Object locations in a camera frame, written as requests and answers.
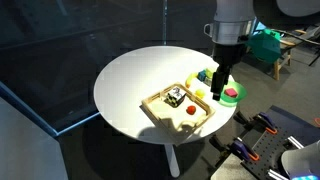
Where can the black white patterned cube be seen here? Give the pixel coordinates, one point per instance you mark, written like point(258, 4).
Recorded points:
point(175, 96)

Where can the yellow toy lemon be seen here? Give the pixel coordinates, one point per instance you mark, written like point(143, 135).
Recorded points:
point(200, 93)

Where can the wooden tray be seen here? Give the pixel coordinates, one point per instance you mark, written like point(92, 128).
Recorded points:
point(176, 121)

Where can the blue block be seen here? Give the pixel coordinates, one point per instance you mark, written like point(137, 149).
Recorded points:
point(201, 76)

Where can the white robot base blue light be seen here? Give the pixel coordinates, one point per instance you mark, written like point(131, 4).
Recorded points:
point(301, 161)

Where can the wooden chair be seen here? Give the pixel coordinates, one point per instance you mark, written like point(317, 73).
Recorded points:
point(283, 56)

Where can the grey white board panel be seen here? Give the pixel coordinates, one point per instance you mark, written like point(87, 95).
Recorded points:
point(26, 150)

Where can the aluminium rail piece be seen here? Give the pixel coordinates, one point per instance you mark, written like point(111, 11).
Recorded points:
point(295, 142)

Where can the gray block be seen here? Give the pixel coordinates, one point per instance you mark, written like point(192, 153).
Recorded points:
point(208, 81)

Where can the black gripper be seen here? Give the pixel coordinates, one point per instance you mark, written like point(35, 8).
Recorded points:
point(228, 53)

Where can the light green block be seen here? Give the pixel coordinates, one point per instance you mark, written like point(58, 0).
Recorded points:
point(210, 72)

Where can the purple clamp orange tips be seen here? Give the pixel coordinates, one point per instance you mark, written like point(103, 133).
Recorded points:
point(265, 121)
point(241, 150)

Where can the white table pedestal leg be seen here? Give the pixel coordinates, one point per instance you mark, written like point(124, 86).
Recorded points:
point(172, 161)

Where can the green translucent bowl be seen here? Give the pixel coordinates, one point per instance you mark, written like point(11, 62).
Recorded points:
point(238, 96)

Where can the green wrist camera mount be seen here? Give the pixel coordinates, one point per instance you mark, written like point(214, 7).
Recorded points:
point(265, 46)

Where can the red toy strawberry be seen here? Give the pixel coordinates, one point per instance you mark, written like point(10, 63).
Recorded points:
point(191, 110)

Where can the black perforated breadboard plate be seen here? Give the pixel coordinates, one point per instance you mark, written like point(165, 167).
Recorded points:
point(283, 133)

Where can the metal glass partition frame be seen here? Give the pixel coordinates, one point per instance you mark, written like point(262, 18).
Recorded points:
point(164, 20)

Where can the pink red block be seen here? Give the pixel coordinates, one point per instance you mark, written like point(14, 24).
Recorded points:
point(231, 92)

